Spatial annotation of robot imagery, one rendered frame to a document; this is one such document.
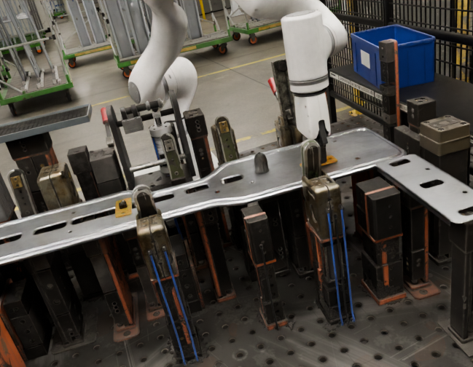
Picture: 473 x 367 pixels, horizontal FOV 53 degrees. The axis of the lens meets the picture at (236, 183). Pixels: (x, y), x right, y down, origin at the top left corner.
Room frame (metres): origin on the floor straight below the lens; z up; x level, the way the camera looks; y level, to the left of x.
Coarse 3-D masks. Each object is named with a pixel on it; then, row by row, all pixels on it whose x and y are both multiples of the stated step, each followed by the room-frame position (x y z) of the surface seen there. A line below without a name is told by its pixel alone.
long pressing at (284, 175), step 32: (288, 160) 1.07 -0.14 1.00; (352, 160) 0.99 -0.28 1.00; (384, 160) 0.97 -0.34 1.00; (128, 192) 1.07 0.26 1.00; (160, 192) 1.03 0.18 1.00; (224, 192) 0.96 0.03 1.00; (256, 192) 0.93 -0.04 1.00; (288, 192) 0.92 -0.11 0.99; (0, 224) 1.03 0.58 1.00; (32, 224) 1.00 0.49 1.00; (96, 224) 0.94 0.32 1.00; (128, 224) 0.91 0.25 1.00; (0, 256) 0.88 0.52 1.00; (32, 256) 0.87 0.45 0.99
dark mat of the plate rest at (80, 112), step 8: (64, 112) 1.36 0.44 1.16; (72, 112) 1.34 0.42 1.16; (80, 112) 1.32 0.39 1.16; (32, 120) 1.34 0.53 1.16; (40, 120) 1.33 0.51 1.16; (48, 120) 1.31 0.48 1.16; (56, 120) 1.29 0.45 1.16; (64, 120) 1.27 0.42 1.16; (0, 128) 1.33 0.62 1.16; (8, 128) 1.31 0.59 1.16; (16, 128) 1.29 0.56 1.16; (24, 128) 1.27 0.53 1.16
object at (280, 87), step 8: (272, 64) 1.22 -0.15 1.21; (280, 64) 1.18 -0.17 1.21; (280, 72) 1.21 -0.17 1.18; (280, 80) 1.21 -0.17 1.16; (288, 80) 1.20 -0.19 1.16; (280, 88) 1.20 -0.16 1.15; (288, 88) 1.20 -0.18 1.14; (280, 96) 1.19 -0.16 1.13; (288, 96) 1.20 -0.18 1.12; (280, 104) 1.20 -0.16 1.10; (288, 104) 1.20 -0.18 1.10
